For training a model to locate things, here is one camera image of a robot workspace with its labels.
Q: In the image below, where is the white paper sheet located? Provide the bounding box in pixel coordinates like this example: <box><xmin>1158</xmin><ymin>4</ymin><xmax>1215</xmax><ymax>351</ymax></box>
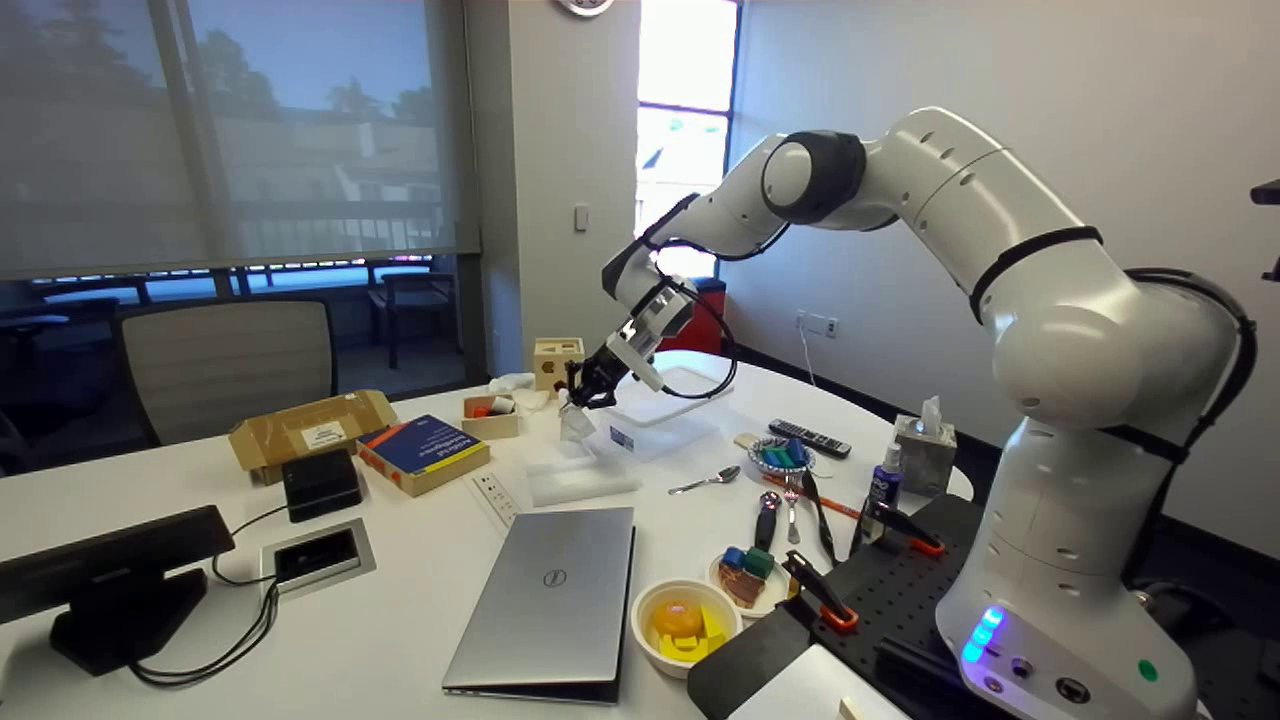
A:
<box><xmin>729</xmin><ymin>640</ymin><xmax>910</xmax><ymax>720</ymax></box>

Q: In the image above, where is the black marker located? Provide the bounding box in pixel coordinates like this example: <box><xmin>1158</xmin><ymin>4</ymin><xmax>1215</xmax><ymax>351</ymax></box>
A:
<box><xmin>794</xmin><ymin>474</ymin><xmax>845</xmax><ymax>567</ymax></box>

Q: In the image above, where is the small black box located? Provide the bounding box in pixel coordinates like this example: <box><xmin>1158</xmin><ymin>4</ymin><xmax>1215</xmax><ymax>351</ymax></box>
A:
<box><xmin>280</xmin><ymin>450</ymin><xmax>369</xmax><ymax>529</ymax></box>

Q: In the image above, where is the blue yellow book box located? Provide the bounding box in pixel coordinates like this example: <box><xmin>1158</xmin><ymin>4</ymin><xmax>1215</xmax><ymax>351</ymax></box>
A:
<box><xmin>356</xmin><ymin>413</ymin><xmax>494</xmax><ymax>499</ymax></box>

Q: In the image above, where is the metal spoon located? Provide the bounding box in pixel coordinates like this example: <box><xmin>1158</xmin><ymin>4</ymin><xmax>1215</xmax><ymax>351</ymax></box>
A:
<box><xmin>665</xmin><ymin>466</ymin><xmax>745</xmax><ymax>499</ymax></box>

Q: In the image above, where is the black video bar cable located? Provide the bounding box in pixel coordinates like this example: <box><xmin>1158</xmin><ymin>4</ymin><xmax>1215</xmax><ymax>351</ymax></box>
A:
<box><xmin>124</xmin><ymin>505</ymin><xmax>290</xmax><ymax>693</ymax></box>

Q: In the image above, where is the silver tissue box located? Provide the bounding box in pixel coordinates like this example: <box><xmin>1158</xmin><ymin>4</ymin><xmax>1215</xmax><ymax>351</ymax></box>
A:
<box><xmin>893</xmin><ymin>416</ymin><xmax>960</xmax><ymax>499</ymax></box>

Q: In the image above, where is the white bowl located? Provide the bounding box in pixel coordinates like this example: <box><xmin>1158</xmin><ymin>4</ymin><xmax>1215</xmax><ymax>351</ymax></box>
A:
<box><xmin>629</xmin><ymin>574</ymin><xmax>745</xmax><ymax>685</ymax></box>

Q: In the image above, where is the white styrofoam box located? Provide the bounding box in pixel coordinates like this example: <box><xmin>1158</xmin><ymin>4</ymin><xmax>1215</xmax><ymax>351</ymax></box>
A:
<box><xmin>595</xmin><ymin>378</ymin><xmax>733</xmax><ymax>466</ymax></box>

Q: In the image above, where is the silver laptop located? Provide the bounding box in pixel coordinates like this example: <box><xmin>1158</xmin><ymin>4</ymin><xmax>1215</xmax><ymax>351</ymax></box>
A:
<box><xmin>441</xmin><ymin>505</ymin><xmax>638</xmax><ymax>703</ymax></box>

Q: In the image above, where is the table power outlet panel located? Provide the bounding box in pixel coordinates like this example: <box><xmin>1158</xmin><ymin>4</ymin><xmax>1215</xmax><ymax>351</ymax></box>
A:
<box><xmin>260</xmin><ymin>516</ymin><xmax>379</xmax><ymax>601</ymax></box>

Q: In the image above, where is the wooden shape sorter cube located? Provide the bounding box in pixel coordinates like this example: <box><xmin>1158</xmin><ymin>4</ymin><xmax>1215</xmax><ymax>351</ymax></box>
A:
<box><xmin>532</xmin><ymin>332</ymin><xmax>589</xmax><ymax>396</ymax></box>

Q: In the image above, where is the orange handled tool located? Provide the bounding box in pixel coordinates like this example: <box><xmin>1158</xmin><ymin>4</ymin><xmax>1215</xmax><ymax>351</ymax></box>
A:
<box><xmin>775</xmin><ymin>478</ymin><xmax>871</xmax><ymax>525</ymax></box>

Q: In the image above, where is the white paper plate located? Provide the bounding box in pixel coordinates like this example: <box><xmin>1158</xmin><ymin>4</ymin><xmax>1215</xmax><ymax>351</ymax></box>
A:
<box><xmin>712</xmin><ymin>539</ymin><xmax>804</xmax><ymax>620</ymax></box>

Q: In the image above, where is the white flat keypad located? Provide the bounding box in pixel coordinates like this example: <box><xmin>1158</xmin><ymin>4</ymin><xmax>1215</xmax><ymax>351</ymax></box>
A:
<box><xmin>466</xmin><ymin>467</ymin><xmax>525</xmax><ymax>532</ymax></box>

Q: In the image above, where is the red bin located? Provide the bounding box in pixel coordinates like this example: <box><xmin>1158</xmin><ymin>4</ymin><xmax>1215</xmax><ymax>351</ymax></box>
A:
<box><xmin>685</xmin><ymin>277</ymin><xmax>733</xmax><ymax>355</ymax></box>

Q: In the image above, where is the small wooden tray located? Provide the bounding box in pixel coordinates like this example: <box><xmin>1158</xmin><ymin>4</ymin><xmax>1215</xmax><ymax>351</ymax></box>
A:
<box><xmin>461</xmin><ymin>383</ymin><xmax>526</xmax><ymax>443</ymax></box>

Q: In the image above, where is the yellow toy food piece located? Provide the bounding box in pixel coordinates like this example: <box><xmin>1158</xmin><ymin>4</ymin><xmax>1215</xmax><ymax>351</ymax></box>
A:
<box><xmin>646</xmin><ymin>596</ymin><xmax>719</xmax><ymax>663</ymax></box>

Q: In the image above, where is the blue patterned plate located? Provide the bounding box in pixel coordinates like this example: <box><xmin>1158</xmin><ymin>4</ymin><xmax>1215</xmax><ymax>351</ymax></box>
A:
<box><xmin>745</xmin><ymin>438</ymin><xmax>818</xmax><ymax>483</ymax></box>

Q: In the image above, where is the grey roller blind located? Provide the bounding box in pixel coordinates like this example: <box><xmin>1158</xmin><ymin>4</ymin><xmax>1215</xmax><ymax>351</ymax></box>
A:
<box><xmin>0</xmin><ymin>0</ymin><xmax>180</xmax><ymax>284</ymax></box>
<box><xmin>175</xmin><ymin>0</ymin><xmax>465</xmax><ymax>274</ymax></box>

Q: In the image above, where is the black orange clamp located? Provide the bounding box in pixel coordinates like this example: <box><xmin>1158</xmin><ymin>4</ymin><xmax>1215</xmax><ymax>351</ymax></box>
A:
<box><xmin>871</xmin><ymin>499</ymin><xmax>953</xmax><ymax>565</ymax></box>
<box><xmin>781</xmin><ymin>550</ymin><xmax>865</xmax><ymax>640</ymax></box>

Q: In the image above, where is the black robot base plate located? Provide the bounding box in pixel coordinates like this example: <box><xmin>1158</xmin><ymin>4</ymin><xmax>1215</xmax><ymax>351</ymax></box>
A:
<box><xmin>685</xmin><ymin>493</ymin><xmax>1203</xmax><ymax>720</ymax></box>

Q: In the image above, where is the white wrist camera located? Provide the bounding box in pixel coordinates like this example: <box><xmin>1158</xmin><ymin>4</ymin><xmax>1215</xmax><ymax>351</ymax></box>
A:
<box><xmin>632</xmin><ymin>284</ymin><xmax>698</xmax><ymax>355</ymax></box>

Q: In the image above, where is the brown orange giraffe-pattern block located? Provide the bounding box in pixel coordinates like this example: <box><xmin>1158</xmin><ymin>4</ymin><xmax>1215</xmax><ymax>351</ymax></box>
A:
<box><xmin>715</xmin><ymin>565</ymin><xmax>768</xmax><ymax>607</ymax></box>

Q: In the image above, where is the black remote control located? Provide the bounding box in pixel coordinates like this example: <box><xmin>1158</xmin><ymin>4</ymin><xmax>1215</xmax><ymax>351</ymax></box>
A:
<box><xmin>768</xmin><ymin>416</ymin><xmax>855</xmax><ymax>466</ymax></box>

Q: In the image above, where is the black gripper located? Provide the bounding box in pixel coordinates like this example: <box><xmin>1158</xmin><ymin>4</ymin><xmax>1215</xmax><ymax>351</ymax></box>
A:
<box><xmin>566</xmin><ymin>317</ymin><xmax>665</xmax><ymax>413</ymax></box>

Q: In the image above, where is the black handled tool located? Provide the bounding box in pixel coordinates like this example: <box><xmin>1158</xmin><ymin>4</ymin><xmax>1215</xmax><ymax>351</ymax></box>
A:
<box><xmin>751</xmin><ymin>488</ymin><xmax>782</xmax><ymax>562</ymax></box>

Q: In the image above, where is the dark outdoor chair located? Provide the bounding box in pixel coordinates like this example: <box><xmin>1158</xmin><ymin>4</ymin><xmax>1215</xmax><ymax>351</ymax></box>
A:
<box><xmin>365</xmin><ymin>263</ymin><xmax>465</xmax><ymax>373</ymax></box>

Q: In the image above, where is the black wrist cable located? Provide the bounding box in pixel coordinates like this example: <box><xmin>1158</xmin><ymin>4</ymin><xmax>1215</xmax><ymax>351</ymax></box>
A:
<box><xmin>646</xmin><ymin>293</ymin><xmax>741</xmax><ymax>404</ymax></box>

